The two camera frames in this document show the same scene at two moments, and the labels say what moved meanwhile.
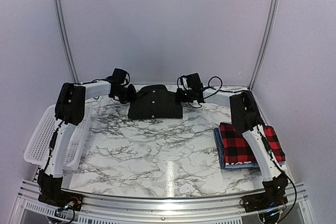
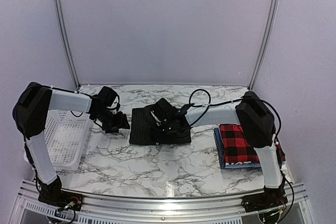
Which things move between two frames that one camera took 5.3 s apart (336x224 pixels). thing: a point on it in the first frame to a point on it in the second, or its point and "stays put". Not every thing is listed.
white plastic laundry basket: (37, 150) stays put
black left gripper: (132, 93) to (121, 123)
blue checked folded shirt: (220, 147) stays put
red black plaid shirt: (237, 151) stays put
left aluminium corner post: (64, 29) stays put
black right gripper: (179, 96) to (167, 137)
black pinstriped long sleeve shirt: (155, 102) to (143, 131)
